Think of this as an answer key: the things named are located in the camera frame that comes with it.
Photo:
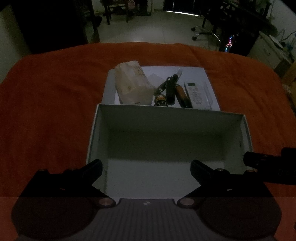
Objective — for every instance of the brown bottle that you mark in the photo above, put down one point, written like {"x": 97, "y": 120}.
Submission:
{"x": 182, "y": 96}

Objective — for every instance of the brown cardboard box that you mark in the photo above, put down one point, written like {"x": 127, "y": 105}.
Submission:
{"x": 288, "y": 74}

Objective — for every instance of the white embossed box lid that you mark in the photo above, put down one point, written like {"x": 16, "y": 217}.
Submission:
{"x": 111, "y": 88}

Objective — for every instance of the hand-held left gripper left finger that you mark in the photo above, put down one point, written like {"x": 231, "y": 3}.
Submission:
{"x": 98, "y": 168}

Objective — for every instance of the dark cabinet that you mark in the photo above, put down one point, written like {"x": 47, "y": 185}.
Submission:
{"x": 50, "y": 23}

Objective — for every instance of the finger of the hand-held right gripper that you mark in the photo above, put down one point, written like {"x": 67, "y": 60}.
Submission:
{"x": 251, "y": 158}

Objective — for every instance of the small toy figure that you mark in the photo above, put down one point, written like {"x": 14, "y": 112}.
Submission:
{"x": 160, "y": 100}

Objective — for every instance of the white cardboard box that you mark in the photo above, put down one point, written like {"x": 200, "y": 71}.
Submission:
{"x": 161, "y": 143}

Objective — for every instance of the white cabinet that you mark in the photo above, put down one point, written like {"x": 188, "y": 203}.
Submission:
{"x": 266, "y": 51}

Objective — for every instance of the orange cloth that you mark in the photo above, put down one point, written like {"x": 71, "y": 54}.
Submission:
{"x": 50, "y": 104}

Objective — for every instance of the computer tower with coloured lights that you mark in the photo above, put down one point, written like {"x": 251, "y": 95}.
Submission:
{"x": 240, "y": 42}

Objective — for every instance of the office chair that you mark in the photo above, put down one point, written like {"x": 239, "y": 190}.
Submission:
{"x": 208, "y": 23}

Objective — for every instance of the white remote control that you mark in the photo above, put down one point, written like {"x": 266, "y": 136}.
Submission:
{"x": 197, "y": 95}

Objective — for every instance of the black and clear plastic tool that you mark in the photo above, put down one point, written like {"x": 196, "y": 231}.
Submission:
{"x": 170, "y": 89}

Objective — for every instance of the wooden chair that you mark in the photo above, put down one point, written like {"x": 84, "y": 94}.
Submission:
{"x": 115, "y": 9}

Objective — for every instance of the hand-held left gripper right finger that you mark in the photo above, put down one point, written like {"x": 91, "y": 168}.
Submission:
{"x": 194, "y": 168}

